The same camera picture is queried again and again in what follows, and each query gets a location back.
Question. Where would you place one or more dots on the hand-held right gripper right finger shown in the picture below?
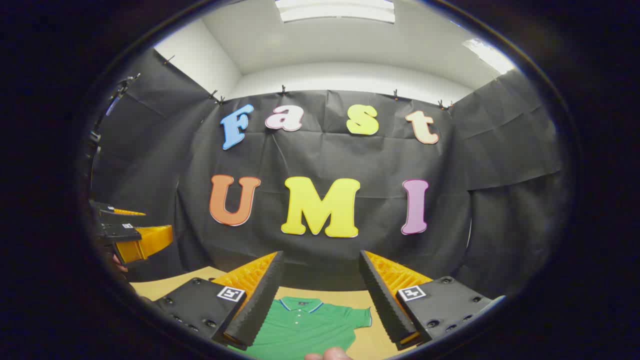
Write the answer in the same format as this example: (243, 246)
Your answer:
(385, 305)

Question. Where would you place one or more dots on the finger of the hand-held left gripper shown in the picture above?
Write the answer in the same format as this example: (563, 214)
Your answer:
(120, 233)
(106, 208)

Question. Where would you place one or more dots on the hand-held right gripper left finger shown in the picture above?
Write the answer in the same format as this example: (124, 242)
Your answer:
(260, 305)

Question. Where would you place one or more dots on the green T-shirt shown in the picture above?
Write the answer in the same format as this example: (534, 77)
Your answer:
(310, 330)

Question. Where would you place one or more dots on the black backdrop cloth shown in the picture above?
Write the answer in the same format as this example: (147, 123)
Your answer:
(350, 160)

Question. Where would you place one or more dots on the row of black backdrop clips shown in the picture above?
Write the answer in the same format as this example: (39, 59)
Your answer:
(283, 91)

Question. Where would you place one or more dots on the long ceiling light panel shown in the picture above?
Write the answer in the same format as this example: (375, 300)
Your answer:
(335, 10)
(489, 56)

